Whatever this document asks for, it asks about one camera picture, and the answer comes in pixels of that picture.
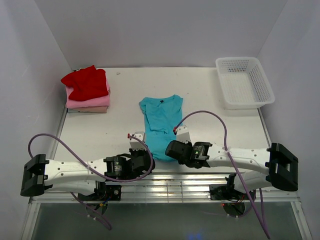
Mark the teal t shirt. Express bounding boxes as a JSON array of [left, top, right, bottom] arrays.
[[139, 94, 183, 162]]

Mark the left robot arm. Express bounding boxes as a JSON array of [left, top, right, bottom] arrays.
[[20, 149, 155, 200]]

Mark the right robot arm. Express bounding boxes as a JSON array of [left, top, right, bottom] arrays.
[[165, 140, 299, 199]]

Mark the beige folded t shirt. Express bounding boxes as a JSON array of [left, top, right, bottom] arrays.
[[67, 106, 108, 113]]

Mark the pink folded t shirt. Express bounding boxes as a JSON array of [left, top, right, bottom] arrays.
[[65, 87, 110, 109]]

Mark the white plastic basket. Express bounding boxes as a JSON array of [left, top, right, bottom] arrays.
[[215, 57, 275, 110]]

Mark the red folded t shirt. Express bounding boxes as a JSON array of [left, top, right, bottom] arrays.
[[61, 65, 109, 102]]

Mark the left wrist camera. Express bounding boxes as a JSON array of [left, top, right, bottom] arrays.
[[127, 131, 146, 151]]

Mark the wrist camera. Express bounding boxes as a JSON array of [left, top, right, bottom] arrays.
[[127, 131, 146, 151], [173, 125, 192, 144]]

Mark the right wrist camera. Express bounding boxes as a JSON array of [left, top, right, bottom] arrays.
[[173, 125, 192, 144]]

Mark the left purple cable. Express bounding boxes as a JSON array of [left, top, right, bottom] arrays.
[[27, 133, 155, 231]]

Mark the aluminium frame rail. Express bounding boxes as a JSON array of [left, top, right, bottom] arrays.
[[19, 107, 313, 240]]

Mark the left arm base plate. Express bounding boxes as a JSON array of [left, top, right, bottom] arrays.
[[96, 185, 122, 201]]

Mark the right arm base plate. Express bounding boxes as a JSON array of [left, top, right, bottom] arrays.
[[209, 184, 249, 202]]

